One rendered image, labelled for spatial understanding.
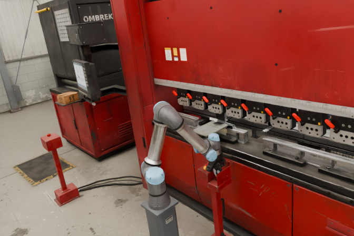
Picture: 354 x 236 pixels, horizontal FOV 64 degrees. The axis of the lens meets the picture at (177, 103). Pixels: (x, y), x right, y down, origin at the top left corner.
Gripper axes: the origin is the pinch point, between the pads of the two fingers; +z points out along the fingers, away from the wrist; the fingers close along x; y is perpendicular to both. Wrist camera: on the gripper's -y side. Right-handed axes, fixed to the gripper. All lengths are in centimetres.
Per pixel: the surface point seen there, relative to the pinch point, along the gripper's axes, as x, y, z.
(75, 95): 236, -1, -34
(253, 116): -11, 35, -38
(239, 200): -2.4, 18.6, 32.9
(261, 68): -19, 38, -75
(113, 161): 223, 17, 75
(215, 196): 3.4, -2.7, 17.4
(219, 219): 2.4, -3.2, 39.3
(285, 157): -39, 29, -15
